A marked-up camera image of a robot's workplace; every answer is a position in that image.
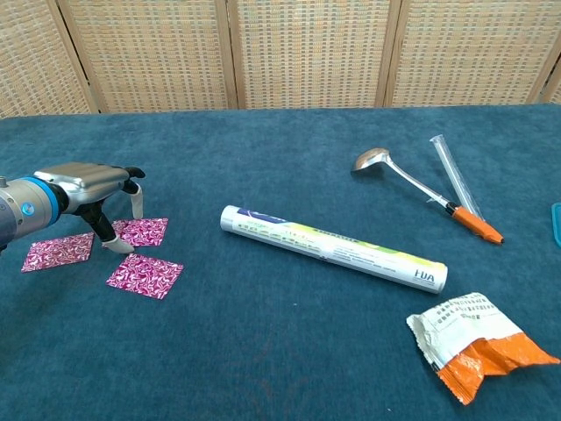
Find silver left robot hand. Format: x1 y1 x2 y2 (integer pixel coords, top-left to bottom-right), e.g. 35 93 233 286
33 161 146 254

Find white orange snack wrapper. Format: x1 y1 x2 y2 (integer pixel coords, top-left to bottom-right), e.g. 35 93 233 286
406 292 561 394

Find woven folding screen panel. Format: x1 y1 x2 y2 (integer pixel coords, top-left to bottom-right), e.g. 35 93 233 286
528 56 561 105
383 0 561 108
225 0 402 110
56 0 240 114
0 0 100 118

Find white printed cylinder tube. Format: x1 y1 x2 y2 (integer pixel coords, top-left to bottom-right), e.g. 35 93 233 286
218 204 449 295

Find metal ladle orange handle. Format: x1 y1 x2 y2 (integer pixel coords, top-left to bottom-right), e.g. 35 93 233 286
350 146 506 246

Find clear plastic tube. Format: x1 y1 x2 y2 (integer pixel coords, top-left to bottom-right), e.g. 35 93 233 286
429 134 486 220

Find teal plastic container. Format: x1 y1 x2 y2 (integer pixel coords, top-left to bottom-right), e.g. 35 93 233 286
550 202 561 247

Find teal table cloth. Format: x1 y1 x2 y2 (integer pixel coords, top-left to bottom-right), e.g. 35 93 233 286
0 103 561 421

